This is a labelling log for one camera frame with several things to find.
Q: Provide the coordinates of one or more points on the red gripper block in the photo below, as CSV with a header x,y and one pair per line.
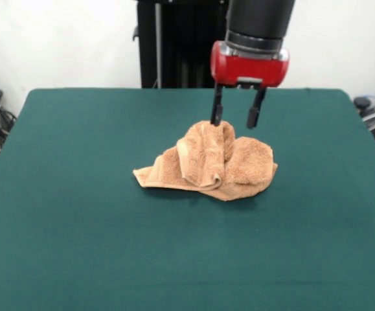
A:
x,y
248,69

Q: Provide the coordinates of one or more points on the tan terry towel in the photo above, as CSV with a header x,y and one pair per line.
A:
x,y
245,162

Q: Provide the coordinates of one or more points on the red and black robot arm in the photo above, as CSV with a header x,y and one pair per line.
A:
x,y
258,19

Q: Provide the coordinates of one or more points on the dark green table cloth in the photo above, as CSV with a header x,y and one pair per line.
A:
x,y
77,226

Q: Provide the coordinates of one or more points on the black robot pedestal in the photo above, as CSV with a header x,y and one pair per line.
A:
x,y
180,48

